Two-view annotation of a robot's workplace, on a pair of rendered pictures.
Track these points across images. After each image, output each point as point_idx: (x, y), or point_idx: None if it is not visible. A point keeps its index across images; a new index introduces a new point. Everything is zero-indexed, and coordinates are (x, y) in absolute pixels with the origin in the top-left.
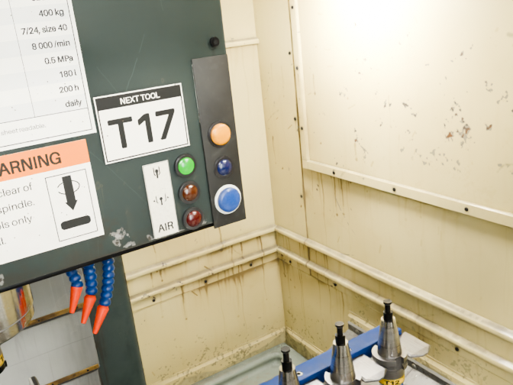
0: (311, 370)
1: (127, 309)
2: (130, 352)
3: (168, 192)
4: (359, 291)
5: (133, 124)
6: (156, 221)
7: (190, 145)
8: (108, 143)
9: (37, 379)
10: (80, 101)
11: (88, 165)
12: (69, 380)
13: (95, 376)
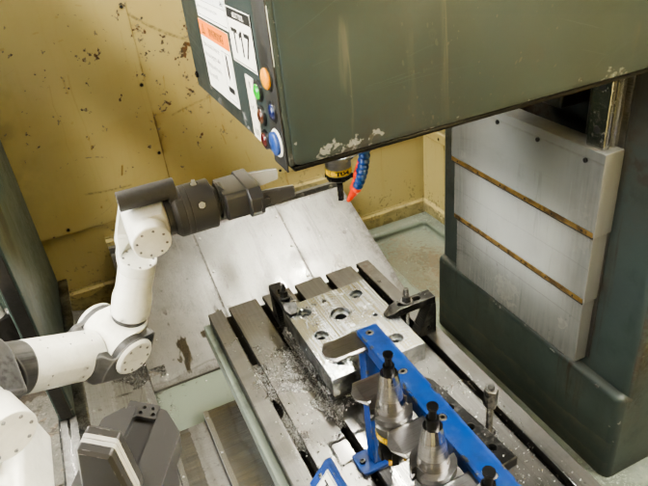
0: (445, 428)
1: (646, 284)
2: (630, 328)
3: (255, 106)
4: None
5: (237, 37)
6: (254, 123)
7: (259, 75)
8: (232, 43)
9: (289, 188)
10: (222, 5)
11: (229, 54)
12: (557, 287)
13: (578, 309)
